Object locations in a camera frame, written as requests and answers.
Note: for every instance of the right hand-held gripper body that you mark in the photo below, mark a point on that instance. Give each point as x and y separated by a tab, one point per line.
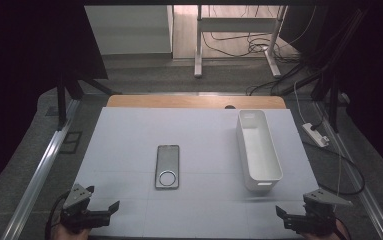
315	213

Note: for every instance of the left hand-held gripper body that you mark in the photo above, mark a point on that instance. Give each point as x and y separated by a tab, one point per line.
76	208

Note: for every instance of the white plastic storage bin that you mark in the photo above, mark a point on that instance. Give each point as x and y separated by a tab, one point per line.
259	150

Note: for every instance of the dark clear phone case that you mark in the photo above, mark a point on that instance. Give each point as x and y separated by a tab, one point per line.
167	156

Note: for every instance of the person's left hand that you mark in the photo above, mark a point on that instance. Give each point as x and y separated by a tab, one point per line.
69	234

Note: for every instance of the person's right hand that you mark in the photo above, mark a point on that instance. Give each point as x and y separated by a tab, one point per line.
332	236

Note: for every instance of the pale grey table mat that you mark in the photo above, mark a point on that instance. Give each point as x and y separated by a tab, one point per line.
129	133

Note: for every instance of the white power strip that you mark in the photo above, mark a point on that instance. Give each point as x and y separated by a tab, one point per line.
315	134

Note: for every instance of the black metal stand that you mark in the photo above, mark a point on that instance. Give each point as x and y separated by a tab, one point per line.
61	103
333	100

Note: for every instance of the black curtain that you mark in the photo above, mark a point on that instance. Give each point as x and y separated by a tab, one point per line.
379	66
19	66

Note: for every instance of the white cabinet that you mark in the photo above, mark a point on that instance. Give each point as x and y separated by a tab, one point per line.
129	30

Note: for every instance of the aluminium floor rail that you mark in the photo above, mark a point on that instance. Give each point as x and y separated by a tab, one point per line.
355	180
39	180

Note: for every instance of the black floor frame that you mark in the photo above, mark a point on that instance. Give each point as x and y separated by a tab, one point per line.
71	142

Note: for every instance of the white desk frame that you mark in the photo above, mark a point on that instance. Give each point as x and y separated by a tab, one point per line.
235	25

